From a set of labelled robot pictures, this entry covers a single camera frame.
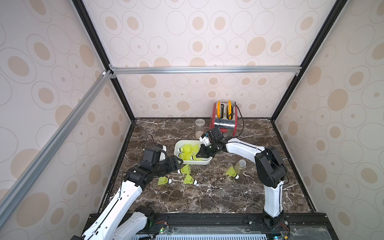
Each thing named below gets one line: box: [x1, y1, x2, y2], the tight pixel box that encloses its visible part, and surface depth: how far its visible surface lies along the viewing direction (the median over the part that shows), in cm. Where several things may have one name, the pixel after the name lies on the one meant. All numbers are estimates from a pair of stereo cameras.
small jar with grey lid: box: [234, 159, 247, 175], surface depth 87 cm
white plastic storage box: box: [174, 140, 213, 165], surface depth 94 cm
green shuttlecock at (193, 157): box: [190, 154, 204, 161], surface depth 94 cm
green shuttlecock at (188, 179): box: [184, 173, 198, 185], surface depth 87 cm
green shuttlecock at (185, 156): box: [178, 152, 194, 161], surface depth 96 cm
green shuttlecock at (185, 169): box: [177, 164, 192, 174], surface depth 91 cm
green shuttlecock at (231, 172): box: [225, 166, 240, 180], surface depth 89 cm
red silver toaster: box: [211, 100, 239, 137], surface depth 97 cm
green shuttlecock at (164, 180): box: [157, 176, 172, 186], surface depth 87 cm
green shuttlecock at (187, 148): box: [177, 144, 194, 153], surface depth 100 cm
